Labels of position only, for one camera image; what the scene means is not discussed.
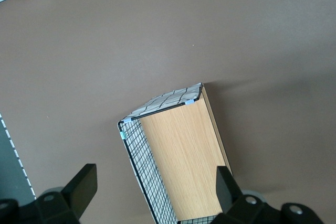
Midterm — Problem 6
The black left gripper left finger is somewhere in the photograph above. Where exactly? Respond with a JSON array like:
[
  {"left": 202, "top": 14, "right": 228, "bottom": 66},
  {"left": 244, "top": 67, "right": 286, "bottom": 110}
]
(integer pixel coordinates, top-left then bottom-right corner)
[{"left": 0, "top": 164, "right": 98, "bottom": 224}]

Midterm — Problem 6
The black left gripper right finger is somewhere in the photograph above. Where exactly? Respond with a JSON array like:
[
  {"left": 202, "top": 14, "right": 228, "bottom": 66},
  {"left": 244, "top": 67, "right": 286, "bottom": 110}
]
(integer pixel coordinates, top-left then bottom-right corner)
[{"left": 209, "top": 165, "right": 323, "bottom": 224}]

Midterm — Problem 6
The dark mat white dashed edge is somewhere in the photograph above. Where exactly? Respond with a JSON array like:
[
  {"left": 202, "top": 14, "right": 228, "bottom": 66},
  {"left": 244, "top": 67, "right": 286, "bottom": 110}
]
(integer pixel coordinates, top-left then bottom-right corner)
[{"left": 0, "top": 113, "right": 37, "bottom": 201}]

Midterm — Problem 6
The wire mesh wooden shelf box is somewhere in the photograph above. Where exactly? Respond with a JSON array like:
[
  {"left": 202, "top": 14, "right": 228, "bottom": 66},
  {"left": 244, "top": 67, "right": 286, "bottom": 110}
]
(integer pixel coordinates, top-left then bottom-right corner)
[{"left": 116, "top": 82, "right": 233, "bottom": 224}]

